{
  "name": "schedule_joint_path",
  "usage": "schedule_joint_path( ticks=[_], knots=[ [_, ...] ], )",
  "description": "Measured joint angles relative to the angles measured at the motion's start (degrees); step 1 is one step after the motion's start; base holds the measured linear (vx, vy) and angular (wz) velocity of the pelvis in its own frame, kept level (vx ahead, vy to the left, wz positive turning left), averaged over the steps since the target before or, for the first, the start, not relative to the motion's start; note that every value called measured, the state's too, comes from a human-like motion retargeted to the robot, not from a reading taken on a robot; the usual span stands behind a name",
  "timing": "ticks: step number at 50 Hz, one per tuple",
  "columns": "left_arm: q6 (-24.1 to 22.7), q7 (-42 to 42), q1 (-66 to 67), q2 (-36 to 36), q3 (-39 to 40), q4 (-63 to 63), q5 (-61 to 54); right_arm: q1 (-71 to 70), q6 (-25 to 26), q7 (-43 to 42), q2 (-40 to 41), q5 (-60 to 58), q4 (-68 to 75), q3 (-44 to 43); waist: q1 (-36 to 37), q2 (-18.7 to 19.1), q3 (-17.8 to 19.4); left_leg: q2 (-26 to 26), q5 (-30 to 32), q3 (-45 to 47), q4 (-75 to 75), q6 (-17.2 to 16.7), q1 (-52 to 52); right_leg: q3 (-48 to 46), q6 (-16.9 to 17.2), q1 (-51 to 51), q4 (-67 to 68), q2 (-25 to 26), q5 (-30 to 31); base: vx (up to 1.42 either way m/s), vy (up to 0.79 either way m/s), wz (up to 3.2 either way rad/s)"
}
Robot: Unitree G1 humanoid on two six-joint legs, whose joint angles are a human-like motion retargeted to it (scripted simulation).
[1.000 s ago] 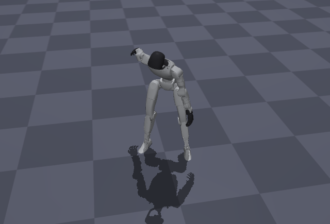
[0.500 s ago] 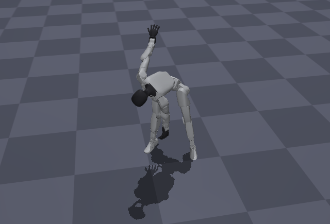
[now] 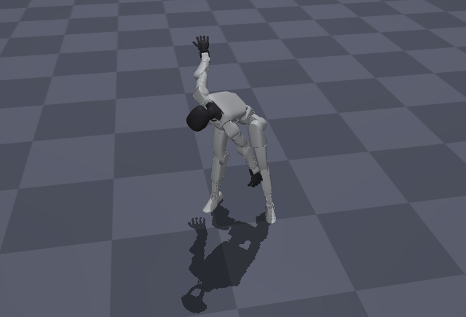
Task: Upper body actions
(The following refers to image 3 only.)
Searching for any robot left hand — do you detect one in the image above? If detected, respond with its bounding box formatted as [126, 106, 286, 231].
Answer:
[248, 169, 263, 187]

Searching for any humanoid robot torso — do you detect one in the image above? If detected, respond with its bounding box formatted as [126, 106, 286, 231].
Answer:
[200, 91, 255, 130]

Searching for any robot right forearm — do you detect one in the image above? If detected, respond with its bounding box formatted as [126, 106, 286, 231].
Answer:
[194, 52, 210, 76]

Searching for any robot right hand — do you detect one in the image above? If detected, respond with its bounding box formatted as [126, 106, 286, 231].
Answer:
[193, 36, 210, 59]

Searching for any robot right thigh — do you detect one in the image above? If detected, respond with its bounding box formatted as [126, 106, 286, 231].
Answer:
[213, 126, 230, 164]

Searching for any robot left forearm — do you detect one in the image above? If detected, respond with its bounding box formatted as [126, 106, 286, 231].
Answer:
[243, 147, 259, 175]

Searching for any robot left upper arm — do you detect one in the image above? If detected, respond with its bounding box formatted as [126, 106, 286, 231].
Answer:
[223, 120, 250, 156]

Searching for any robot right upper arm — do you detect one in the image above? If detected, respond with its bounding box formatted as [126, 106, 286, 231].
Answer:
[193, 71, 209, 104]

